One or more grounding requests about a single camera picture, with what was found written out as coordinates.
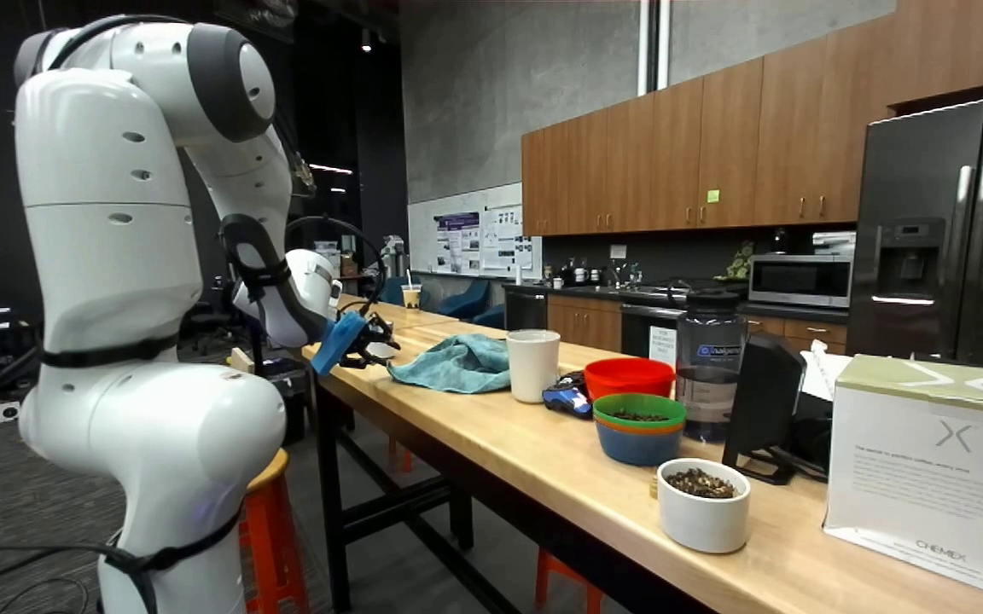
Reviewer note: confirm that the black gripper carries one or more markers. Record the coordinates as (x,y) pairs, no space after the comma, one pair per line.
(375,345)

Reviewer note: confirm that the blue towel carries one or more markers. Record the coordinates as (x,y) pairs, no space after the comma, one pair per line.
(459,363)

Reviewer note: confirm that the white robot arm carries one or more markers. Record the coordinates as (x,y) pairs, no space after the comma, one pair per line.
(115,122)

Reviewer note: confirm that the white cup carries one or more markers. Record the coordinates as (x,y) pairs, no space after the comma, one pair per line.
(534,363)

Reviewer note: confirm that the dark blue small object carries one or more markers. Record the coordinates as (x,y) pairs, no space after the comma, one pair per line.
(567,396)

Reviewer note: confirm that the red bowl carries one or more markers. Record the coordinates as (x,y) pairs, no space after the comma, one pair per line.
(614,375)

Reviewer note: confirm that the orange stool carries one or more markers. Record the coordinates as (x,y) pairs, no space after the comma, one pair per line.
(270,552)

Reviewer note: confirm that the green bowl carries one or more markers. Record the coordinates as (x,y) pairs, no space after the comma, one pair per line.
(640,415)

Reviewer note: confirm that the blue bowl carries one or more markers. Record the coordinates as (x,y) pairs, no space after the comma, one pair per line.
(640,448)

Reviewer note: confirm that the white bowl with contents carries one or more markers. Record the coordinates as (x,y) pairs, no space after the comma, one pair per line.
(706,503)

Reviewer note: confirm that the black tablet stand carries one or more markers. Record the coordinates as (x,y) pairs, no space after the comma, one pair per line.
(764,409)

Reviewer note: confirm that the silver microwave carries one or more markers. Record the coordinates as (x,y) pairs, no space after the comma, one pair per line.
(800,280)

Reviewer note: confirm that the wooden upper cabinets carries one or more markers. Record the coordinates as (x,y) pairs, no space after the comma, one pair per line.
(768,140)

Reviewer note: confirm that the white cardboard box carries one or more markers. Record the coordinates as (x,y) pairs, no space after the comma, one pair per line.
(905,462)

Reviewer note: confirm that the stainless steel refrigerator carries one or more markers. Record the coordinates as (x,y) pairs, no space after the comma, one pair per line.
(920,235)

